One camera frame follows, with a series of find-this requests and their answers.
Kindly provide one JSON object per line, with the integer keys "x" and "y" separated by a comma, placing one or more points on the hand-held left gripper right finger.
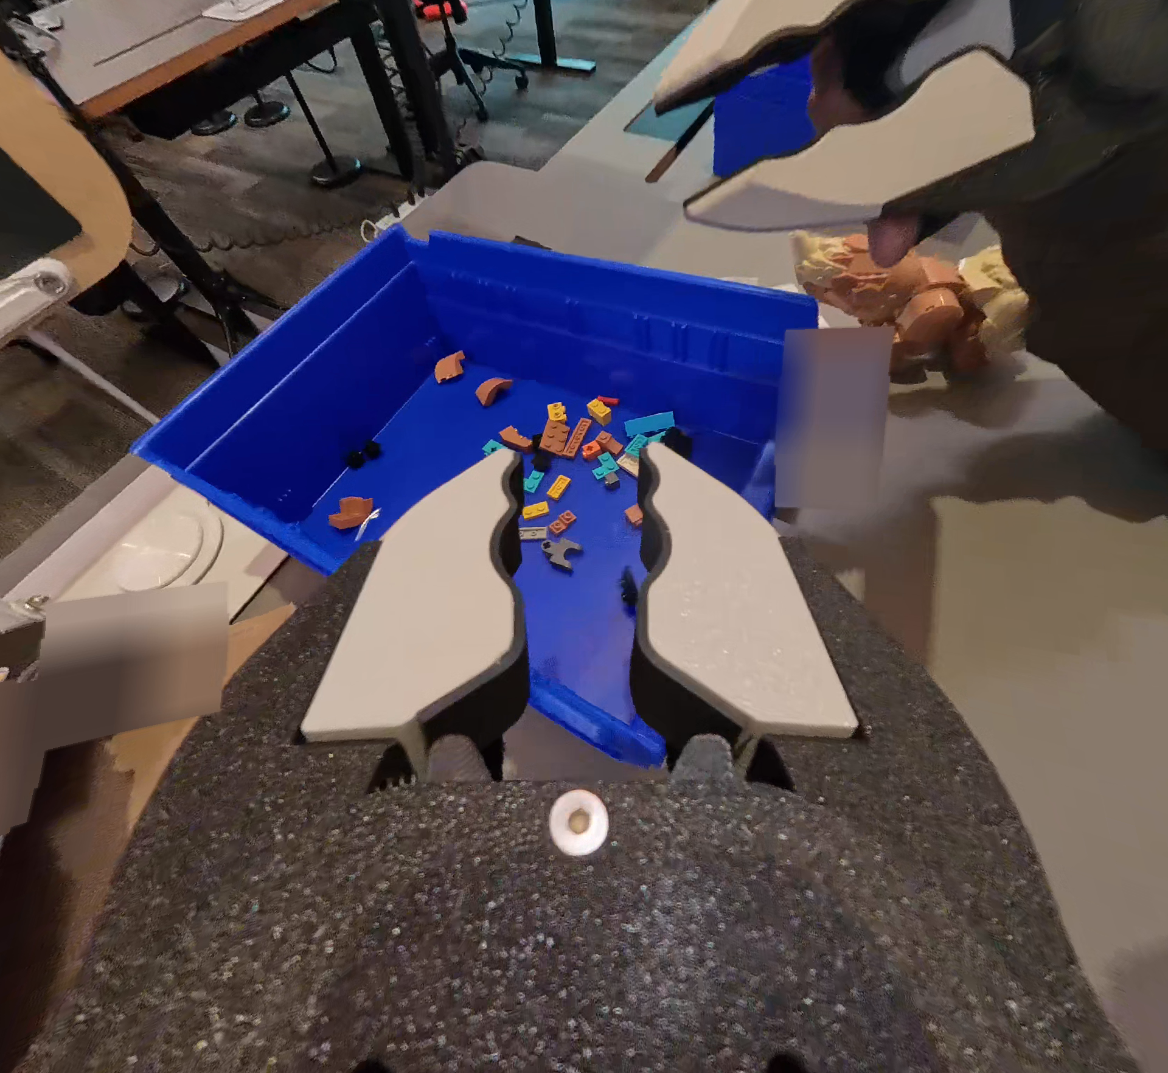
{"x": 729, "y": 626}

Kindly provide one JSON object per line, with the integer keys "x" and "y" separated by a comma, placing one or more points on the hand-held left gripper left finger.
{"x": 428, "y": 616}

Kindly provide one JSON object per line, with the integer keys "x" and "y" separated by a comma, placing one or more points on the pile of toy bricks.
{"x": 561, "y": 438}

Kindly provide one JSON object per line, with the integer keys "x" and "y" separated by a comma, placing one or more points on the blue plastic bin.
{"x": 593, "y": 324}

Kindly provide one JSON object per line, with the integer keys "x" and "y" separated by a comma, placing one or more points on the person's right forearm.
{"x": 1094, "y": 334}

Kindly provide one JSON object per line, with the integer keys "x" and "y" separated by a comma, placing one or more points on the stack of nested blue bins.
{"x": 757, "y": 133}

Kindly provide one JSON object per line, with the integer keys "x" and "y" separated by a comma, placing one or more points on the cardboard box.
{"x": 264, "y": 634}

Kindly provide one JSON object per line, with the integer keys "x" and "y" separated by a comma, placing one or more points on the brown brick-built toy animal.
{"x": 930, "y": 316}

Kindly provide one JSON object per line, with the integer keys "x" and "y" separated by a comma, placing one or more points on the white plastic lid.
{"x": 164, "y": 544}

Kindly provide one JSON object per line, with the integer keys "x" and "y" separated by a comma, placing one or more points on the black office chair red accent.
{"x": 442, "y": 5}

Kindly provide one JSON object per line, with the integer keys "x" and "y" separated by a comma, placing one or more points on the black stand pole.
{"x": 401, "y": 41}

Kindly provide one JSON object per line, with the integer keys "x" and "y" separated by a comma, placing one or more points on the black wood-edged divider panel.
{"x": 26, "y": 206}

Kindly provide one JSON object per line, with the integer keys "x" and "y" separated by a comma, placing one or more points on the long grey desk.
{"x": 182, "y": 41}

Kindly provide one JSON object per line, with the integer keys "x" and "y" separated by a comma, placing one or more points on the white metal frame rail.
{"x": 32, "y": 288}

